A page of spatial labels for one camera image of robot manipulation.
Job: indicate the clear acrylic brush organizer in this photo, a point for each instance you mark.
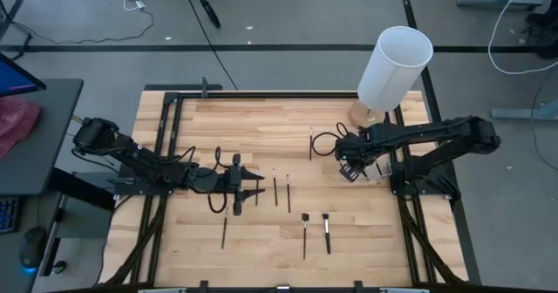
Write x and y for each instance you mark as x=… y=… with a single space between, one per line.
x=381 y=173

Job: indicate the black computer mouse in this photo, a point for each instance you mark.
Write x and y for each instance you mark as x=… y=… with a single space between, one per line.
x=32 y=245

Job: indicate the black bundle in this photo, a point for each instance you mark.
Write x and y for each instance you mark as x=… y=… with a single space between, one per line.
x=547 y=36

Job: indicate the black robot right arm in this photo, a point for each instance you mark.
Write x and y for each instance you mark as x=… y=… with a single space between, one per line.
x=436 y=131

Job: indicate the fluffy makeup brush silver ferrule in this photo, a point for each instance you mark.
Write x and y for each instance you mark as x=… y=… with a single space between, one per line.
x=327 y=243

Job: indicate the black table clamp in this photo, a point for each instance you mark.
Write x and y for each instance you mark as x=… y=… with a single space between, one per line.
x=203 y=286
x=204 y=86
x=358 y=286

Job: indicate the blue screen desk monitor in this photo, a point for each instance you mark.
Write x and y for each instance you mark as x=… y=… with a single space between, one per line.
x=13 y=81

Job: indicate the black computer keyboard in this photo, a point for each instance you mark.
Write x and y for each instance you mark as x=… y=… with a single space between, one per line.
x=8 y=214

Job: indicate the flat head black makeup brush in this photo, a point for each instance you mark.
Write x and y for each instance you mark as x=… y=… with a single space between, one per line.
x=304 y=240

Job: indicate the white shade wooden base lamp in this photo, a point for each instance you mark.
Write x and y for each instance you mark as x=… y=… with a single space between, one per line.
x=392 y=66

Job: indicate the dark grey side desk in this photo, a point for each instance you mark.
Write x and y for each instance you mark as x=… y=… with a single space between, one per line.
x=52 y=145

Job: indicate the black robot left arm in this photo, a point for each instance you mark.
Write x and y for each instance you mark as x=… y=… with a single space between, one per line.
x=144 y=162

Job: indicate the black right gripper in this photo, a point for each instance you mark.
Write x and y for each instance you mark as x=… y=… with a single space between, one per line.
x=351 y=173

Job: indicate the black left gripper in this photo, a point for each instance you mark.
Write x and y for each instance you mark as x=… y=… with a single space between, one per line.
x=207 y=180

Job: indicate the pink cloth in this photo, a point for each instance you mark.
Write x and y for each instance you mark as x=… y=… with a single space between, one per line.
x=15 y=123

